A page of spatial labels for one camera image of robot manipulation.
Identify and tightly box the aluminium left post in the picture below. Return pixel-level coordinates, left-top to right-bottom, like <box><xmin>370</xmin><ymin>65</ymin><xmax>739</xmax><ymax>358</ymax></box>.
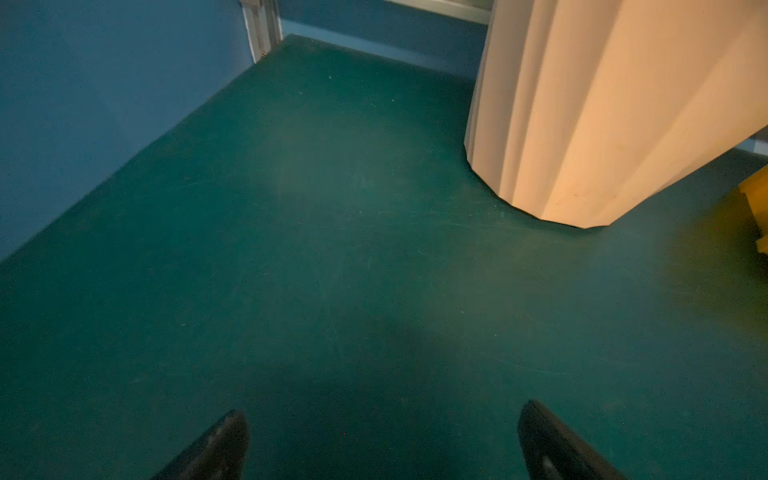
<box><xmin>239</xmin><ymin>0</ymin><xmax>283</xmax><ymax>64</ymax></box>

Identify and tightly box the aluminium back rail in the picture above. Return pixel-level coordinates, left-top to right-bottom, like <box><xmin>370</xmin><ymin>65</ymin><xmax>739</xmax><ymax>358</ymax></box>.
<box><xmin>387</xmin><ymin>0</ymin><xmax>494</xmax><ymax>25</ymax></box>

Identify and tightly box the left yellow bin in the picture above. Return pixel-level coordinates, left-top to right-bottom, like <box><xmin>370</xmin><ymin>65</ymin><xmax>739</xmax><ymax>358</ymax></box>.
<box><xmin>739</xmin><ymin>166</ymin><xmax>768</xmax><ymax>255</ymax></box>

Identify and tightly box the peach flower pot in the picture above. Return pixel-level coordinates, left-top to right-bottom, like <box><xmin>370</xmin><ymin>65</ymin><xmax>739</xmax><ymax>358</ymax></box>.
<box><xmin>464</xmin><ymin>1</ymin><xmax>767</xmax><ymax>228</ymax></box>

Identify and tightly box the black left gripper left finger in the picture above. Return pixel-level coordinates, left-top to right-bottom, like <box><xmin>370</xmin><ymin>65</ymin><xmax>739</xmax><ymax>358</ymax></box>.
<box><xmin>151</xmin><ymin>410</ymin><xmax>249</xmax><ymax>480</ymax></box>

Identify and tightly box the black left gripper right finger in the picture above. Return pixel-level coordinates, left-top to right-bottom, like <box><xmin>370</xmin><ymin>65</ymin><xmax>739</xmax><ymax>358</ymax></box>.
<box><xmin>517</xmin><ymin>400</ymin><xmax>626</xmax><ymax>480</ymax></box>

